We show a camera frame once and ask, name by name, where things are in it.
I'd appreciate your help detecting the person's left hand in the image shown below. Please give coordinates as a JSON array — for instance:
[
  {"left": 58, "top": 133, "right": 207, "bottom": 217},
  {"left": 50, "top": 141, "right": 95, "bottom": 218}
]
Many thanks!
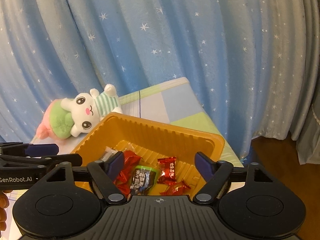
[{"left": 0, "top": 190, "right": 12, "bottom": 223}]

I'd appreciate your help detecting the pink green rabbit plush toy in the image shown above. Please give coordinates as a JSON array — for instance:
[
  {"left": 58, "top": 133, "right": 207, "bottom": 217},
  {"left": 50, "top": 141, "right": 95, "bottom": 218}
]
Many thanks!
[{"left": 35, "top": 84, "right": 124, "bottom": 141}]

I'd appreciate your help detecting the blue star-print curtain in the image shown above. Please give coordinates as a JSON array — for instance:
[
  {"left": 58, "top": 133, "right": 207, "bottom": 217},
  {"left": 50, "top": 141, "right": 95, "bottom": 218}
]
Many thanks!
[{"left": 0, "top": 0, "right": 308, "bottom": 161}]

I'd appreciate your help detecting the red twist-wrapped candy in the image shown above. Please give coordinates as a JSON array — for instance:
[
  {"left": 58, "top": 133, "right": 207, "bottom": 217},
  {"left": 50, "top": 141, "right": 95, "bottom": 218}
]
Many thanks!
[{"left": 157, "top": 156, "right": 178, "bottom": 186}]

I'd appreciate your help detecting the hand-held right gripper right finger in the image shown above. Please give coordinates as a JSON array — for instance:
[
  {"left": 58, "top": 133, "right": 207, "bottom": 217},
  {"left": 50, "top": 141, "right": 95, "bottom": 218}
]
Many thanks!
[{"left": 193, "top": 151, "right": 275, "bottom": 204}]

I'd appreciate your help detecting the orange plastic tray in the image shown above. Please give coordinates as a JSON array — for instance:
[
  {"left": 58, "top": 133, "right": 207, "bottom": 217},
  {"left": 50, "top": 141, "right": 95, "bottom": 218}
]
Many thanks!
[{"left": 70, "top": 112, "right": 226, "bottom": 198}]

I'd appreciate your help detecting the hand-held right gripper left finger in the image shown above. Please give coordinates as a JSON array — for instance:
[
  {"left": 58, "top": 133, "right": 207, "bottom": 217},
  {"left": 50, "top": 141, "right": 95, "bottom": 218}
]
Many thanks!
[{"left": 42, "top": 152, "right": 127, "bottom": 204}]

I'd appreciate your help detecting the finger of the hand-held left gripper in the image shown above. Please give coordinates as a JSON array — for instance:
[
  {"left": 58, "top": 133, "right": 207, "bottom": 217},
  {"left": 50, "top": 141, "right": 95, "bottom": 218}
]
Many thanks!
[
  {"left": 0, "top": 142, "right": 60, "bottom": 156},
  {"left": 0, "top": 153, "right": 83, "bottom": 172}
]

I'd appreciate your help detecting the grey lace-trimmed curtain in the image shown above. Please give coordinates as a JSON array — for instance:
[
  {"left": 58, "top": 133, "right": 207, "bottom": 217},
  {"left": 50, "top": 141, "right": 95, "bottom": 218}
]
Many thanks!
[{"left": 251, "top": 0, "right": 320, "bottom": 166}]

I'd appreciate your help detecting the long green-edged snack packet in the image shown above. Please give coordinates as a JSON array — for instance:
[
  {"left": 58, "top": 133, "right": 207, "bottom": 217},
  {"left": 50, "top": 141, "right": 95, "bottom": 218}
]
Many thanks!
[{"left": 130, "top": 165, "right": 160, "bottom": 196}]

